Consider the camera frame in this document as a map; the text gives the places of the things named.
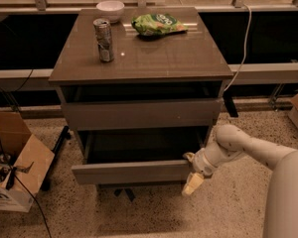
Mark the grey drawer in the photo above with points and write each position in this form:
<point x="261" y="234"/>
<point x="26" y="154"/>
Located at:
<point x="132" y="115"/>
<point x="137" y="156"/>

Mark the silver drink can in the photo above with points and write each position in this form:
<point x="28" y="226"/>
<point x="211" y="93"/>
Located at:
<point x="103" y="35"/>

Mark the grey top drawer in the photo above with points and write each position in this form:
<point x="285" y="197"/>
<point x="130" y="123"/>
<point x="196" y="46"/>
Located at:
<point x="132" y="115"/>

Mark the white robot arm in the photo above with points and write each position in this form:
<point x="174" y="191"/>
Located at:
<point x="281" y="210"/>

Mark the black bar on floor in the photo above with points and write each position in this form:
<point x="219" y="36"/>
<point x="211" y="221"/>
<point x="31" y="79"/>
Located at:
<point x="65" y="135"/>

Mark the grey drawer cabinet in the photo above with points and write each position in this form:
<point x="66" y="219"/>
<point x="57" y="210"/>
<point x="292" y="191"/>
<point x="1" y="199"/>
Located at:
<point x="187" y="66"/>

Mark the green chip bag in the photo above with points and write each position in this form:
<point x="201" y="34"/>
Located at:
<point x="157" y="25"/>

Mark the white bowl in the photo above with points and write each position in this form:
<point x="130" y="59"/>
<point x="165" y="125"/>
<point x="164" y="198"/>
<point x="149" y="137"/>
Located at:
<point x="110" y="10"/>

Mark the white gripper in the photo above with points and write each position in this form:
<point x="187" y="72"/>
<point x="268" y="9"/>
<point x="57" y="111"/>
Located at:
<point x="200" y="164"/>

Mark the cardboard box left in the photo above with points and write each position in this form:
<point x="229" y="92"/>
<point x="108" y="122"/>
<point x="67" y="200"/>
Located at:
<point x="29" y="155"/>

